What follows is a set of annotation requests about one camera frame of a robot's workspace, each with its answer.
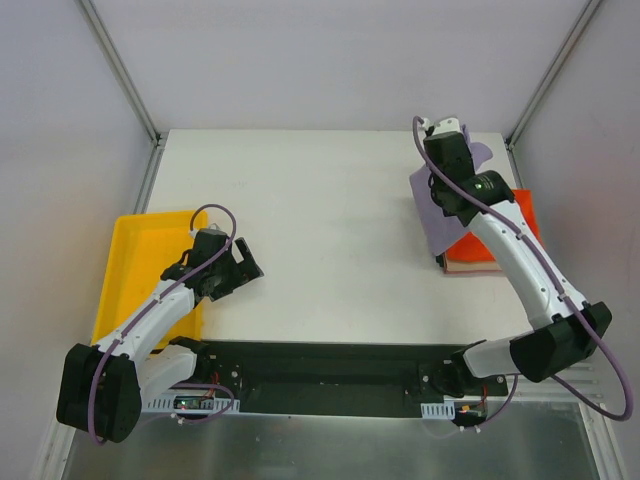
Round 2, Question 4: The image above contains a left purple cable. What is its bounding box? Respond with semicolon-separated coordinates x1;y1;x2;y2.
87;202;239;446

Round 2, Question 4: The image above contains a yellow plastic tray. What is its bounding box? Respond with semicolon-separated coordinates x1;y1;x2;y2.
91;211;193;344

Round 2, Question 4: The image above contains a purple t-shirt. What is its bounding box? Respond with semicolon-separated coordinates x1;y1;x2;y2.
409;124;493;256

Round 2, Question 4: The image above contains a right white cable duct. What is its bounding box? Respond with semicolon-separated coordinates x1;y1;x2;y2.
420;401;456;421

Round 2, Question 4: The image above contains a left white cable duct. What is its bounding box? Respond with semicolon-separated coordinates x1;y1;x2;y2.
142;393;240;415

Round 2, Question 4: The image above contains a left aluminium frame post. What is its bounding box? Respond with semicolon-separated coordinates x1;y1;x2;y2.
77;0;168;149

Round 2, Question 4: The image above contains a white cable duct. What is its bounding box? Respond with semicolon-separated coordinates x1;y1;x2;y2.
420;401;456;421
142;393;240;415

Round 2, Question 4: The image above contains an aluminium frame post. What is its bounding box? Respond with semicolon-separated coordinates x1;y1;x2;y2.
503;0;606;150
77;0;168;149

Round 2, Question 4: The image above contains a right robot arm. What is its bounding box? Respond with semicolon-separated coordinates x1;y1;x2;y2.
423;128;612;398

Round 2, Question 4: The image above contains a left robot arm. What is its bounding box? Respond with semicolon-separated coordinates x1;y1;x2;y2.
56;228;263;443

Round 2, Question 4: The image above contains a right aluminium frame post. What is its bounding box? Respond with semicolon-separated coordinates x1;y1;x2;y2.
503;0;606;150

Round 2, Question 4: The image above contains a folded orange t-shirt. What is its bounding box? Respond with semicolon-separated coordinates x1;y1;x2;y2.
445;189;540;263

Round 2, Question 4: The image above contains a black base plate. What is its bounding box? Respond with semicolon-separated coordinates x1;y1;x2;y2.
152;338;506;417

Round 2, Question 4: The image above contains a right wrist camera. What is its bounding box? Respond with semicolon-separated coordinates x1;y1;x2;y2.
421;116;463;137

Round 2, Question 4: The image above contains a folded beige t-shirt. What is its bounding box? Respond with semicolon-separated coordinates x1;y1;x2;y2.
436;254;501;274

